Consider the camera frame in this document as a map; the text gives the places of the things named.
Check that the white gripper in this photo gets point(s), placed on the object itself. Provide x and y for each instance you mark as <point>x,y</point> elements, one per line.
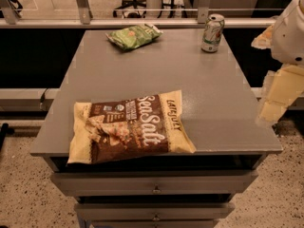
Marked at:
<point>289,37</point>

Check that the brown sea salt chip bag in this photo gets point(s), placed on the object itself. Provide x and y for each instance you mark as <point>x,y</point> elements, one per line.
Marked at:
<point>116,131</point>

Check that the green jalapeno chip bag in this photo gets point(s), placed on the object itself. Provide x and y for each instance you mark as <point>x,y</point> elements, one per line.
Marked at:
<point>134,37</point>

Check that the white green soda can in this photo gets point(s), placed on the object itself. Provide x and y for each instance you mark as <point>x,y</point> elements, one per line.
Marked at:
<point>212,32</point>

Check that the upper grey drawer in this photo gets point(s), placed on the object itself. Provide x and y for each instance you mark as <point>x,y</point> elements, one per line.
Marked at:
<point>97,184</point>

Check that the grey drawer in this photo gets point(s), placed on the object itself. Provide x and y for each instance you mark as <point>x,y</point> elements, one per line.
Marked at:
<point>97,184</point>
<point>154,211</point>

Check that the grey drawer cabinet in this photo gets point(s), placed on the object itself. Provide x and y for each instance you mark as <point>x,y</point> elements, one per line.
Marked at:
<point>218,116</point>

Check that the black office chair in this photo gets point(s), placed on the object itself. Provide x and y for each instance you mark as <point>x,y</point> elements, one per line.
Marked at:
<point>129,3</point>

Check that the lower grey drawer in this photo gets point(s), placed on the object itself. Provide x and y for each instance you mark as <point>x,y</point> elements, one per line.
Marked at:
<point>154,211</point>

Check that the metal window rail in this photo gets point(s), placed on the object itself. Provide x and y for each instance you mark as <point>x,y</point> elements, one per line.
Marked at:
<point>101,14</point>

